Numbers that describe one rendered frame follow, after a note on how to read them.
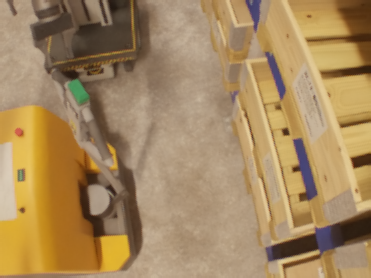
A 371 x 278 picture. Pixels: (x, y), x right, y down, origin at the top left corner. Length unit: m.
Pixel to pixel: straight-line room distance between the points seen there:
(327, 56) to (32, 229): 1.38
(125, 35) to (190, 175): 1.07
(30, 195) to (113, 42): 1.35
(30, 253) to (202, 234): 1.19
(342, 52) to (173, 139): 1.50
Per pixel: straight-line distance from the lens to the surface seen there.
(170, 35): 2.95
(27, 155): 1.69
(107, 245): 2.02
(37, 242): 1.59
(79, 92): 1.08
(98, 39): 2.61
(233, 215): 2.38
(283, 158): 1.71
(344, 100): 1.25
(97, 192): 2.00
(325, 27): 1.42
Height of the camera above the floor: 2.33
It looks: 69 degrees down
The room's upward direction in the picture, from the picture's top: 2 degrees counter-clockwise
